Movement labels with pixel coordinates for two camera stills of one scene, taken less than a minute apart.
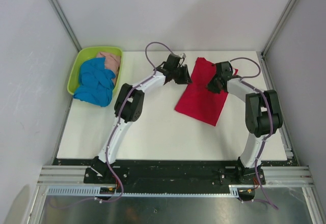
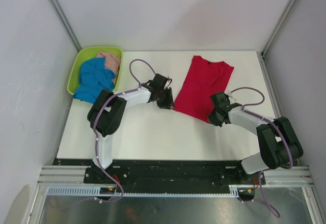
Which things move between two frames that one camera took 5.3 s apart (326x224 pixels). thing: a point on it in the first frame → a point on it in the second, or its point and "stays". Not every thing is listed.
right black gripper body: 213,84 → 213,117
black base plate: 145,173 stays
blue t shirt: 96,84 stays
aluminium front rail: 74,176 stays
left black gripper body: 180,74 → 164,99
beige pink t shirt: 112,62 stays
